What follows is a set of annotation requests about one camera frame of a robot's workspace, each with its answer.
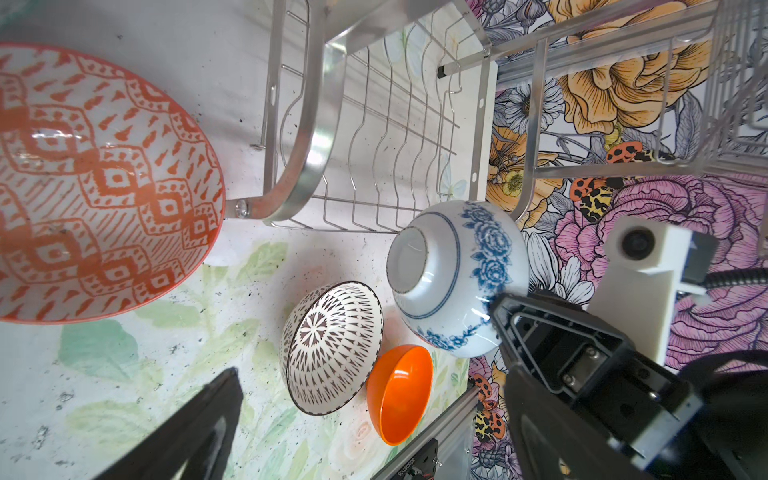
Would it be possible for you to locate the blue floral bowl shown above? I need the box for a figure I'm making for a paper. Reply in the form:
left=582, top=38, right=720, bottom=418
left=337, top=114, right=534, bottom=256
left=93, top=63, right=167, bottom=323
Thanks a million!
left=386, top=200, right=530, bottom=358

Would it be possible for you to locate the orange plastic bowl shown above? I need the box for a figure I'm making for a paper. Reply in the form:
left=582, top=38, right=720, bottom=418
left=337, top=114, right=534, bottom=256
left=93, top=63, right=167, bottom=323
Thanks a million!
left=366, top=344, right=433, bottom=446

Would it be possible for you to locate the silver wire dish rack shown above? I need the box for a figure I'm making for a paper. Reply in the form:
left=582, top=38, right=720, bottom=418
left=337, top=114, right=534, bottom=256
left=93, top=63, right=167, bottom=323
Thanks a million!
left=225, top=1, right=767, bottom=224

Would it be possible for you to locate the aluminium front rail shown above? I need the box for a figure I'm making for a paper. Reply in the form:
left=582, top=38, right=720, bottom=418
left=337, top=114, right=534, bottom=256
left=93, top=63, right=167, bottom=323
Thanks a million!
left=373, top=387, right=479, bottom=480

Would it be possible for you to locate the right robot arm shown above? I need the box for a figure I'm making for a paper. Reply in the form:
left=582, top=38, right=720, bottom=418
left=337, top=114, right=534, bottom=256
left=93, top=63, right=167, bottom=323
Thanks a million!
left=490, top=293, right=767, bottom=479

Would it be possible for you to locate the white black lattice bowl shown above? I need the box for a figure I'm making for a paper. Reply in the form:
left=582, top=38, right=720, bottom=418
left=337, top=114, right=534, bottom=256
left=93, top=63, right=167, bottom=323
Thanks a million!
left=279, top=281, right=383, bottom=416

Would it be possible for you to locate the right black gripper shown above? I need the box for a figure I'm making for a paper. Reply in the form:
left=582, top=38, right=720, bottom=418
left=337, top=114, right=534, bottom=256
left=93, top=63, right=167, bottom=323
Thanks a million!
left=491, top=293, right=703, bottom=471

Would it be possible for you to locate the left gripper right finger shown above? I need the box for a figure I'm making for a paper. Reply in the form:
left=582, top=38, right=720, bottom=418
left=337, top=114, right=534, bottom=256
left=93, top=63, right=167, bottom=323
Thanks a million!
left=505, top=365, right=651, bottom=479

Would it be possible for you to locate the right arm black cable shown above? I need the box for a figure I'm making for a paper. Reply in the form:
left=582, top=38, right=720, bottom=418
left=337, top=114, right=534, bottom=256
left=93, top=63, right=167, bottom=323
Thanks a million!
left=701, top=266, right=768, bottom=292

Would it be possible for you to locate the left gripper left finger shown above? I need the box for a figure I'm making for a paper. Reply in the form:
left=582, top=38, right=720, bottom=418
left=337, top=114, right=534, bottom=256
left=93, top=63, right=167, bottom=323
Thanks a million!
left=97, top=367, right=243, bottom=479

